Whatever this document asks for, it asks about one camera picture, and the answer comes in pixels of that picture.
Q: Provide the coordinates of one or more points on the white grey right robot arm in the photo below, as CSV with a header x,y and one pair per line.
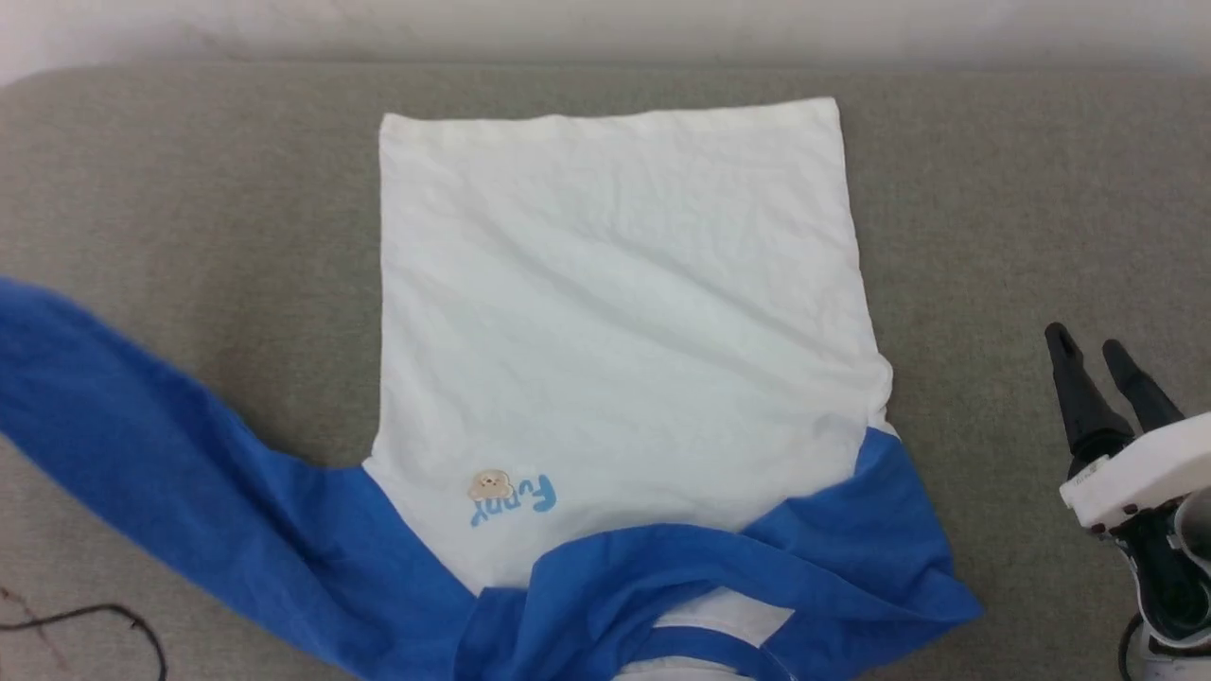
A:
x,y
1173,586

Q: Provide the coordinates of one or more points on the blue and white shirt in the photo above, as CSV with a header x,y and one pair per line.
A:
x,y
624,331

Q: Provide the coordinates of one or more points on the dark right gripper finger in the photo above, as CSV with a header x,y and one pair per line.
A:
x,y
1145,392
1083,407

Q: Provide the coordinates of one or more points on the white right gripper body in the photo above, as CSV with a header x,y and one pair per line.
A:
x,y
1145,468

